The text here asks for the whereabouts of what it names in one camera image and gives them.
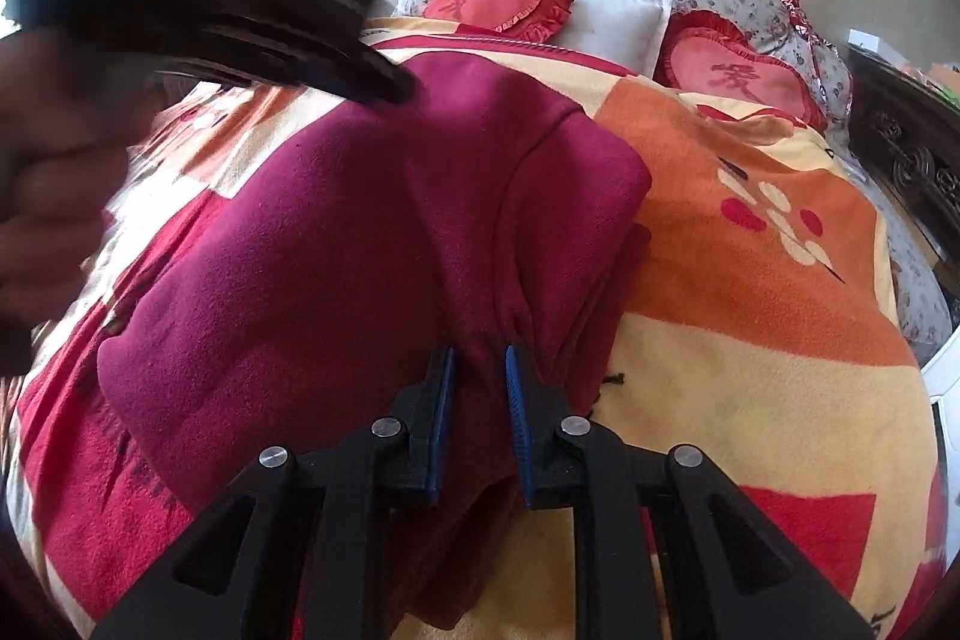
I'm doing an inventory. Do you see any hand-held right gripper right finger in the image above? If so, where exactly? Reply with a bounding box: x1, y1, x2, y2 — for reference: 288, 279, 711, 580
504, 344, 875, 640

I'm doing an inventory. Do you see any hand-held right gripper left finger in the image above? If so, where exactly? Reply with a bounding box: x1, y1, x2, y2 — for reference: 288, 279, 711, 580
90, 346, 458, 640

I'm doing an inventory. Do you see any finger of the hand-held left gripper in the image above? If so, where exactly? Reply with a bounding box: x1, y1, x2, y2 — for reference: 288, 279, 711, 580
157, 21, 415, 105

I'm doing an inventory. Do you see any maroon fleece sweater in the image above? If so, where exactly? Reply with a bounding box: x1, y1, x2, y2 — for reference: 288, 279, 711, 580
96, 51, 653, 633

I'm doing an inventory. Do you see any person's left hand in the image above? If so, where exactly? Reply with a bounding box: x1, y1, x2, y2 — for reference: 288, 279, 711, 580
0, 26, 162, 378

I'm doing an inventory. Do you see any orange red printed blanket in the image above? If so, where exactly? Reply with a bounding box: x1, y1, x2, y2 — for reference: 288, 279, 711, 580
0, 14, 950, 640

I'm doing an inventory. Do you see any white pillow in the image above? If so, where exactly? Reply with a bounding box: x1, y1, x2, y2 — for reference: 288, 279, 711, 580
559, 0, 674, 79

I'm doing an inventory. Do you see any red patterned cloth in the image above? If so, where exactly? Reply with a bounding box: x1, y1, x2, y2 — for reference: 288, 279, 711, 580
776, 0, 837, 112

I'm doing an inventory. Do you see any dark carved wooden cabinet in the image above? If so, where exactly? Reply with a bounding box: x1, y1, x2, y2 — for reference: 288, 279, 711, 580
847, 44, 960, 311

